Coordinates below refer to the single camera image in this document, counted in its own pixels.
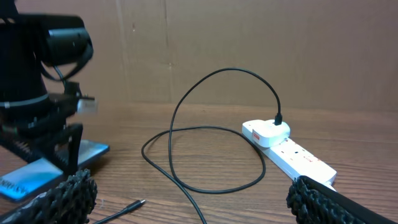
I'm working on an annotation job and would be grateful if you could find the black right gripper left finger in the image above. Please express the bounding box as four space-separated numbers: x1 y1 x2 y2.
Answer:
1 169 98 224

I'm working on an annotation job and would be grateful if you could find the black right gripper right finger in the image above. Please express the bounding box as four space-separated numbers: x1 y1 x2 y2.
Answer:
286 175 396 224

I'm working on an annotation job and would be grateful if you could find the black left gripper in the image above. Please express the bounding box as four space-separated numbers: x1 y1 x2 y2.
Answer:
1 1 95 175

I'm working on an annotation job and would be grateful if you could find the blue smartphone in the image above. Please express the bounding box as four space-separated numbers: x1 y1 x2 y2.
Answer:
1 139 109 202

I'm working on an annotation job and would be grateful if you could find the white charger plug adapter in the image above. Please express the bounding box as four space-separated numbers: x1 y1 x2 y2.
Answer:
251 119 290 148

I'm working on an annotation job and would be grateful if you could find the white power strip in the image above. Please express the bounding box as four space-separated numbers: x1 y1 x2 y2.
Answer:
242 120 337 190

